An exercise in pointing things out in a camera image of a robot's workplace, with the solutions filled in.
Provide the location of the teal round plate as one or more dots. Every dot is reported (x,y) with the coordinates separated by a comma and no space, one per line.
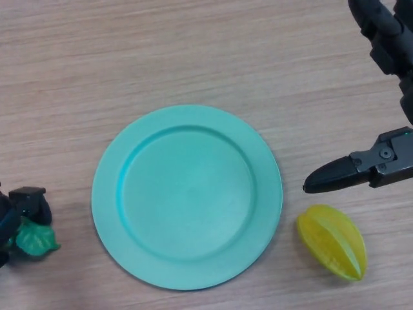
(187,193)

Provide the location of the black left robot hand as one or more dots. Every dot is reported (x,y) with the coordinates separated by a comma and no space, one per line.
(30,203)

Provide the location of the yellow starfruit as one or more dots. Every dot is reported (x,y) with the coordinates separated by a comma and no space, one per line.
(332,242)

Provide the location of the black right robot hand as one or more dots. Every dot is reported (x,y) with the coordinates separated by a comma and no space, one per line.
(393,161)

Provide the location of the green grapes bunch with leaf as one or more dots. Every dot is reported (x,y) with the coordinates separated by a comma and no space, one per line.
(34,239)

